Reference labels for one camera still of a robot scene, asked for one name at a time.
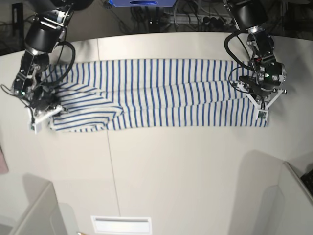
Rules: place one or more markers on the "black keyboard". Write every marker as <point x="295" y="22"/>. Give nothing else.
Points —
<point x="307" y="179"/>

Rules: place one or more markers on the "white power strip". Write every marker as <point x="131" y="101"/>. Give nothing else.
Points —
<point x="192" y="19"/>

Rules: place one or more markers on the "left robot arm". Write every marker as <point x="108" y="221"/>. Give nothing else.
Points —
<point x="249" y="16"/>

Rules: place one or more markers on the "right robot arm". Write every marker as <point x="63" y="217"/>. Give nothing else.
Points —
<point x="46" y="32"/>

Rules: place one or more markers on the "blue box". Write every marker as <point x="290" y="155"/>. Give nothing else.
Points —
<point x="142" y="3"/>

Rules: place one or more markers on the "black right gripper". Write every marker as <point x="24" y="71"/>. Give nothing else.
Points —
<point x="41" y="99"/>

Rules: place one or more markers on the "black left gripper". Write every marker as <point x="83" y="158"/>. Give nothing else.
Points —
<point x="265" y="79"/>

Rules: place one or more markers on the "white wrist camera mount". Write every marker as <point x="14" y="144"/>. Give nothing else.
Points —
<point x="261" y="104"/>
<point x="37" y="118"/>

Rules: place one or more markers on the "blue white striped T-shirt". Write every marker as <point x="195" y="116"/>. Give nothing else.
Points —
<point x="135" y="93"/>

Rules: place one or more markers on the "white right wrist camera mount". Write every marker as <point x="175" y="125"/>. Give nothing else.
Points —
<point x="37" y="118"/>

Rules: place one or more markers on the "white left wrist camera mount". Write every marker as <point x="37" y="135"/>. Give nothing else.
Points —
<point x="261" y="104"/>

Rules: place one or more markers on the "white table slot plate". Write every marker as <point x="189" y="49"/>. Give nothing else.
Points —
<point x="122" y="225"/>

